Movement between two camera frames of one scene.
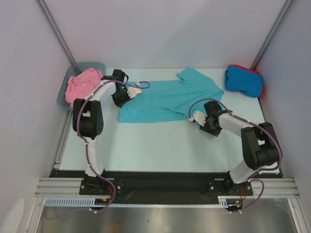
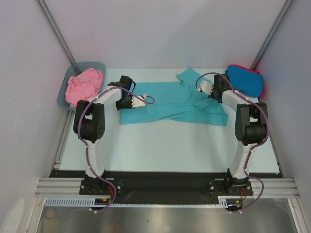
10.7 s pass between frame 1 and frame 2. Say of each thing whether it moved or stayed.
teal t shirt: stayed
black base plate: stayed
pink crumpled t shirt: stayed
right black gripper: moved
